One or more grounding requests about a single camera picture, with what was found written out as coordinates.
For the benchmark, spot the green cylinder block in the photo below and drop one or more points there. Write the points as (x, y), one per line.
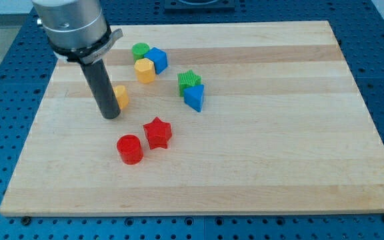
(139, 50)

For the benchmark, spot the red star block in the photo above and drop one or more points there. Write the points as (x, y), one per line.
(158, 133)

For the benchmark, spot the light wooden board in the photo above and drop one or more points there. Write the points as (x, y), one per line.
(283, 130)

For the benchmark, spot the red cylinder block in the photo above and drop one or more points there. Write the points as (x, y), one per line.
(129, 149)

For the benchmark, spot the yellow cylinder block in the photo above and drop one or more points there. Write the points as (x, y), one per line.
(121, 96)

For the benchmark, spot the blue cube block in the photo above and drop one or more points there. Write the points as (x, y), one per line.
(159, 58)

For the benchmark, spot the green star block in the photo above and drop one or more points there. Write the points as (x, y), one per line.
(186, 80)

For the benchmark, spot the yellow hexagon block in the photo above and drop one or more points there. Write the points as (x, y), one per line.
(145, 70)

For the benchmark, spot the blue triangle block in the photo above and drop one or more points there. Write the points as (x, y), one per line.
(194, 96)

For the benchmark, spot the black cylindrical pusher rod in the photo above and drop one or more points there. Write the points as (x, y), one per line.
(101, 88)

